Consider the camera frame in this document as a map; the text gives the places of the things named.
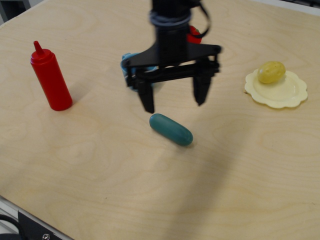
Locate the red toy strawberry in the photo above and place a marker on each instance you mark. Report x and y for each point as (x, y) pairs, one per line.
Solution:
(191, 36)

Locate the yellow toy potato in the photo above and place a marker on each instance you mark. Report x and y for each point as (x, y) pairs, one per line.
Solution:
(271, 72)

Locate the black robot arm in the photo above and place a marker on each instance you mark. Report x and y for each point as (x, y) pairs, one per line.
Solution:
(173, 16)

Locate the red ketchup bottle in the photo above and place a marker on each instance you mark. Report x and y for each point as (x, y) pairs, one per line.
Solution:
(50, 77)

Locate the aluminium table frame rail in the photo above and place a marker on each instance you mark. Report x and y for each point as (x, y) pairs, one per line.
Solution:
(10, 229)

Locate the green toy cucumber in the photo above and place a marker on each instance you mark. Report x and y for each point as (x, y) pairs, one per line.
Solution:
(171, 129)

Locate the black corner bracket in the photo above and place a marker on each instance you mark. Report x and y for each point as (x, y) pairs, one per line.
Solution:
(36, 229)

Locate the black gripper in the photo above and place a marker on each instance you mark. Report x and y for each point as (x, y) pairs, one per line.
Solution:
(170, 58)

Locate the cream scalloped plate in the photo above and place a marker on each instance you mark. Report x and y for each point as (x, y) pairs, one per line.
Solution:
(288, 92)

